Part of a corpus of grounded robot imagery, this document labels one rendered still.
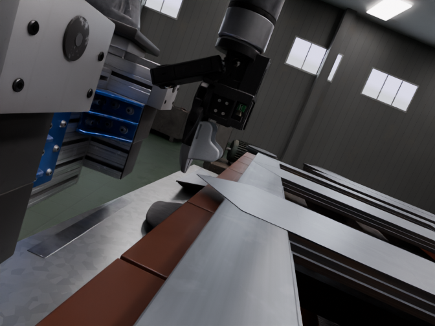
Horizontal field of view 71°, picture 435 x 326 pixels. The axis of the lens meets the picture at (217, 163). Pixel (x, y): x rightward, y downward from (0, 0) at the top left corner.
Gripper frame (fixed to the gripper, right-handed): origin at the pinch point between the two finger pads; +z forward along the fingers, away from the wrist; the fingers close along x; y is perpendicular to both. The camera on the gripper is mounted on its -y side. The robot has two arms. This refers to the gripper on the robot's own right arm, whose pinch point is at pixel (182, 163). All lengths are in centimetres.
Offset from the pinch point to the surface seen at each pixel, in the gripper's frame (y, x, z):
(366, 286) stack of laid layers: 28.7, -10.9, 2.6
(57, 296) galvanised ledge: -4.3, -17.5, 17.0
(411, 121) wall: 403, 1049, -192
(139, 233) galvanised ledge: -4.3, 5.2, 17.0
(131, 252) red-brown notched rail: 5.1, -26.3, 2.4
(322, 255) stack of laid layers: 23.1, -9.6, 1.6
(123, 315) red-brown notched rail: 7.9, -32.6, 2.4
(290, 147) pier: 78, 964, 25
